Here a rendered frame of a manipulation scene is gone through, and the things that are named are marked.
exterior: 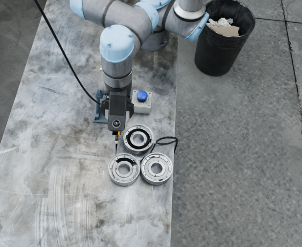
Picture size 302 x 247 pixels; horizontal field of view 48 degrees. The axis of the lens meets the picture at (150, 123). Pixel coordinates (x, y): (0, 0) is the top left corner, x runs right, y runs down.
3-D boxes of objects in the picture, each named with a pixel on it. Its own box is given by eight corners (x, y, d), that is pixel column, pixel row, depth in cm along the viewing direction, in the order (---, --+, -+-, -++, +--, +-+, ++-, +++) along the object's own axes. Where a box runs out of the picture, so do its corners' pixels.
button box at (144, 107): (150, 114, 126) (151, 107, 122) (130, 112, 126) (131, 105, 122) (151, 96, 130) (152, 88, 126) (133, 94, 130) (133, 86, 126)
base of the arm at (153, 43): (135, 23, 149) (136, 5, 140) (170, 26, 149) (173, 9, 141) (132, 49, 141) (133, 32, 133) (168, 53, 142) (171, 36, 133)
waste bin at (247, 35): (236, 83, 238) (258, 39, 201) (189, 78, 237) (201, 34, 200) (234, 46, 255) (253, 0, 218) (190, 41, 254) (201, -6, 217)
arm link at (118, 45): (142, 29, 76) (123, 54, 72) (140, 61, 85) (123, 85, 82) (112, 15, 77) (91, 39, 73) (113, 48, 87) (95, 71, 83)
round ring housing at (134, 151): (121, 153, 118) (121, 148, 114) (126, 127, 123) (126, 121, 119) (151, 158, 118) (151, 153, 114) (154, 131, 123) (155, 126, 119)
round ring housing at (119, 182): (117, 192, 111) (117, 188, 107) (103, 166, 115) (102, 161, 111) (145, 177, 114) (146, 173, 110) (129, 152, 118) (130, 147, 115)
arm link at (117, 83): (131, 80, 82) (97, 77, 82) (130, 91, 86) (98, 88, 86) (133, 57, 86) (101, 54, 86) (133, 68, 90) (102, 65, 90)
